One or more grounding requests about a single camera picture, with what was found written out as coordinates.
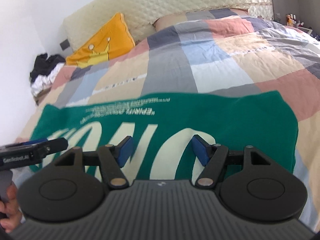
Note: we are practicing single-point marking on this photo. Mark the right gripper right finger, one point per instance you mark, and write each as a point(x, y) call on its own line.
point(229, 169)

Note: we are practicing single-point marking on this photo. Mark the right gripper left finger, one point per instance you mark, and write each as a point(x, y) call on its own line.
point(69, 167)

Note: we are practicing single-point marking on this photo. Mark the green hooded sweatshirt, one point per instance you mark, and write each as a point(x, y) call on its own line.
point(162, 126)

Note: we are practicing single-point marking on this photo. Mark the black and white clothes pile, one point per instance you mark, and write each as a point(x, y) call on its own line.
point(45, 71)

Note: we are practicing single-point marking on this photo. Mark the person's left hand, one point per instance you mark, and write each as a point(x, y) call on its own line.
point(12, 210)

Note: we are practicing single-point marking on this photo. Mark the pastel patchwork duvet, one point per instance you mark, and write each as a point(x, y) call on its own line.
point(232, 57)

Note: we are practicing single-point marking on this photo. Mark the yellow crown pillow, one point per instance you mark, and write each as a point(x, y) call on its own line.
point(112, 40)

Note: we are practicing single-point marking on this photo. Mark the bottles on nightstand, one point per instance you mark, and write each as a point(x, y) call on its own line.
point(292, 21)

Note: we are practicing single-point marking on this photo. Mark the cream quilted headboard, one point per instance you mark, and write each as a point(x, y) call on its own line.
point(141, 14)

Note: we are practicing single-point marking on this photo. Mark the grey wall socket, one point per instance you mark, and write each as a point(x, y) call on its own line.
point(64, 45)

